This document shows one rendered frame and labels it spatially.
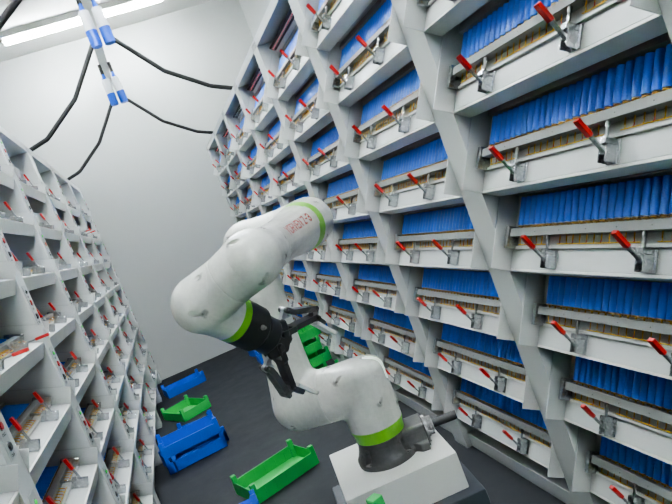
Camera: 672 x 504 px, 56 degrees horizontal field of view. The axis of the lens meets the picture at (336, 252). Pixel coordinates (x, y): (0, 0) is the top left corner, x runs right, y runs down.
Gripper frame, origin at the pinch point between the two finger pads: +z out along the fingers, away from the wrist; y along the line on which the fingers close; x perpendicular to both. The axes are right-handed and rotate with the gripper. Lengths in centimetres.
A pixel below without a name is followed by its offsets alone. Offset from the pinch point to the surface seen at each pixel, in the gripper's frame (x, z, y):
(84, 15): -234, -7, -161
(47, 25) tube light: -371, 14, -210
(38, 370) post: -91, -16, 20
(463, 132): 21, 1, -56
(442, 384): -23, 87, -15
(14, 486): -27, -40, 40
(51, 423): -69, -17, 31
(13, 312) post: -94, -28, 7
